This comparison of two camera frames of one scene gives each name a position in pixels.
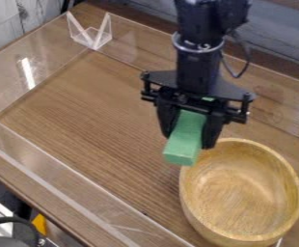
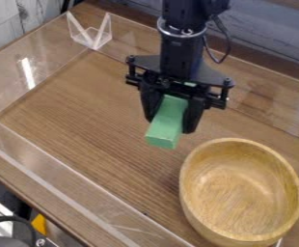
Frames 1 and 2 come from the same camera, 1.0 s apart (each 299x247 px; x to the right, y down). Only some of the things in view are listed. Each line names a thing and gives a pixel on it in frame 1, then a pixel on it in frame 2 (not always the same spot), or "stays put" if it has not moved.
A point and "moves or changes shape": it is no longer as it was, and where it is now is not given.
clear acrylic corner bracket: [90, 37] stays put
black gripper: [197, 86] to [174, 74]
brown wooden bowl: [240, 194] stays put
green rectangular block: [184, 143] moves or changes shape
